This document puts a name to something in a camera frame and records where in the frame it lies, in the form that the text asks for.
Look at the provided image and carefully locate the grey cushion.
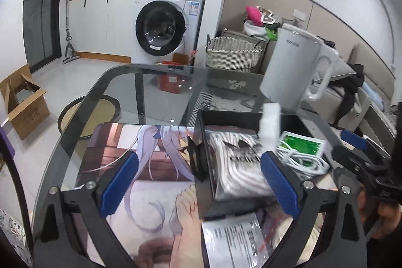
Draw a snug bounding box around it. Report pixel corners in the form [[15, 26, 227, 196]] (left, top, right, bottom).
[[313, 57, 356, 84]]

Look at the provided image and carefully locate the right human hand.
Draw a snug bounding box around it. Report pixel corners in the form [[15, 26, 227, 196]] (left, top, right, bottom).
[[358, 189, 401, 240]]

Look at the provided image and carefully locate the white electric kettle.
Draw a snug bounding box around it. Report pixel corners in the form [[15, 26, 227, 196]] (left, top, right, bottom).
[[260, 24, 339, 110]]

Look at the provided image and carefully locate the round floor mat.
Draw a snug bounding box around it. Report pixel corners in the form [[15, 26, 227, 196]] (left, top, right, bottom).
[[57, 94, 121, 140]]

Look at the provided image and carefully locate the black cardboard box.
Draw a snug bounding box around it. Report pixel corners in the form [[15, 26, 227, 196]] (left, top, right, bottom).
[[188, 109, 334, 221]]

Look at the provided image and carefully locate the white cable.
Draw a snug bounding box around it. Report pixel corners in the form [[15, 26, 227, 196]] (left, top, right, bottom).
[[275, 139, 331, 178]]

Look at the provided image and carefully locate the red white wipes pack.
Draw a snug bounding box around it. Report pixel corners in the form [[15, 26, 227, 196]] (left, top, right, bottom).
[[202, 213, 269, 268]]

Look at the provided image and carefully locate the green medicine sachet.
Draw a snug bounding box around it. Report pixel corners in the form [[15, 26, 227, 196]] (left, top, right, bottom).
[[279, 131, 327, 158]]

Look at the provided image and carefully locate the white foam piece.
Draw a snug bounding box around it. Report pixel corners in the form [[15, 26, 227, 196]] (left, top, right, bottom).
[[258, 103, 281, 152]]

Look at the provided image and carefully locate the pink clothing pile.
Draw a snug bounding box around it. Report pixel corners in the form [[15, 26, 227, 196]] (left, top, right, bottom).
[[245, 6, 264, 27]]

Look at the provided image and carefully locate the white washing machine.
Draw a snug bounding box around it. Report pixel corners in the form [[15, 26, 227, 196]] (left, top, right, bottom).
[[131, 0, 205, 65]]

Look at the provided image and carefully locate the adidas shoelace bag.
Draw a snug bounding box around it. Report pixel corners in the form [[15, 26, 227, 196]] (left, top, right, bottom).
[[207, 131, 273, 201]]

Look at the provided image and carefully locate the anime printed table mat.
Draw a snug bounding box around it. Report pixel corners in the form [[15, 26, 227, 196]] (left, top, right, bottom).
[[77, 123, 204, 267]]

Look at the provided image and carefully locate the red box under table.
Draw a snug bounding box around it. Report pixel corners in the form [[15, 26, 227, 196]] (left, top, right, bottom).
[[158, 61, 191, 94]]

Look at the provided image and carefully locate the black glass door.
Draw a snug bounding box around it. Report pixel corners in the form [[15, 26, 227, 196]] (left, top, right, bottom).
[[22, 0, 61, 73]]

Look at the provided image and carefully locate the grey sofa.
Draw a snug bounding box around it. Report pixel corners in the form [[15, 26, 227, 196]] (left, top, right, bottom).
[[260, 32, 400, 143]]

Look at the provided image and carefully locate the black clothing on sofa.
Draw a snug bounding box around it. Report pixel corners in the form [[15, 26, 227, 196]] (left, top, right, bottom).
[[319, 39, 367, 129]]

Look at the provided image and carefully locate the brown cardboard box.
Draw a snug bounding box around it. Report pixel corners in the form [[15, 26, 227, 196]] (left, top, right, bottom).
[[1, 65, 50, 140]]

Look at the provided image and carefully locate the woven wicker basket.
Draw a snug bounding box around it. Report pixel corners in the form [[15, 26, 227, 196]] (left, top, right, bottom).
[[206, 35, 264, 73]]

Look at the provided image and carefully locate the upright mop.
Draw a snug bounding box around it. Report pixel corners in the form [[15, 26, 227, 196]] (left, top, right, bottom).
[[62, 0, 81, 65]]

